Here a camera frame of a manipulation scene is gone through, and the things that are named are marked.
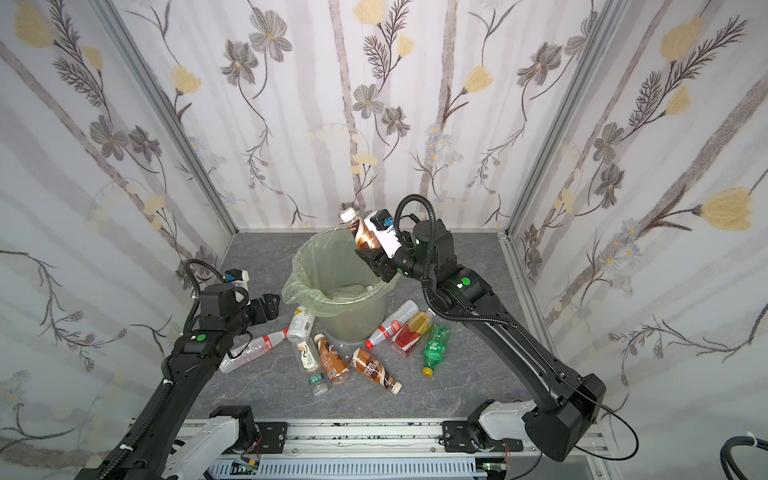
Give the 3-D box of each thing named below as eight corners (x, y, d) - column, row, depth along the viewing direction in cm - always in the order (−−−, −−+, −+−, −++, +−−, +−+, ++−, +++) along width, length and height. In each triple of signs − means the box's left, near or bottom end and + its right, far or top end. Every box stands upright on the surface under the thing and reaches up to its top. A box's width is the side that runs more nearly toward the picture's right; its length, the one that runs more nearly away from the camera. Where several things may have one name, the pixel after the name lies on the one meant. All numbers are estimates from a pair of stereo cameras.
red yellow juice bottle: (389, 342, 91) (389, 335, 87) (420, 309, 98) (422, 302, 94) (405, 356, 88) (406, 350, 84) (436, 321, 95) (438, 314, 92)
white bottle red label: (371, 354, 90) (371, 348, 86) (363, 345, 92) (362, 339, 88) (419, 312, 99) (420, 305, 96) (410, 304, 101) (411, 298, 97)
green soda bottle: (416, 374, 87) (418, 367, 82) (429, 328, 96) (431, 320, 91) (437, 381, 85) (440, 375, 81) (448, 334, 95) (451, 326, 90)
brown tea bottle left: (335, 387, 83) (333, 382, 80) (308, 347, 90) (304, 341, 87) (352, 373, 86) (350, 368, 82) (324, 335, 93) (321, 329, 89)
